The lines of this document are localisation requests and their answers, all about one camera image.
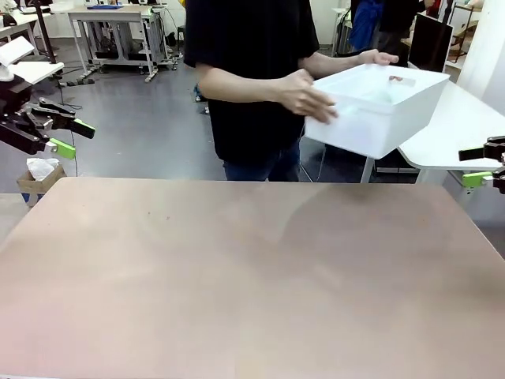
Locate person's right hand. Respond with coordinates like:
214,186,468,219
278,69,339,126

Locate black monitor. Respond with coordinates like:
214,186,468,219
408,13,455,74

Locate white crumpled paper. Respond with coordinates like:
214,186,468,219
26,157,60,182

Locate bystander in dark jacket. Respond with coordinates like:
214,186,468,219
378,0,427,66

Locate blue jacket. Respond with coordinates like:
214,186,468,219
349,0,386,52

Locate white workbench grey frame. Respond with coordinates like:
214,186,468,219
67,4,166,83

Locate white plastic basket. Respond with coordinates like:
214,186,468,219
303,63,451,161

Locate black pole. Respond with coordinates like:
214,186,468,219
33,0,58,64

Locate person's left hand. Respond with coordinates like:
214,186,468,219
357,49,400,67

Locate person's left forearm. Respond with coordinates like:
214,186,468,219
296,50,362,78

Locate person's blue jeans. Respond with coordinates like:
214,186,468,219
223,137,307,182

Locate person's right forearm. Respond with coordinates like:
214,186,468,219
196,61,287,104

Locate person's black t-shirt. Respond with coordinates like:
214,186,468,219
183,0,320,166

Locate cardboard box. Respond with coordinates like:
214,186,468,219
16,163,68,208

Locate white rounded-corner table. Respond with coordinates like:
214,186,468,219
398,81,505,185

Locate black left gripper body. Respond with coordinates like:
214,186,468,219
0,77,44,137

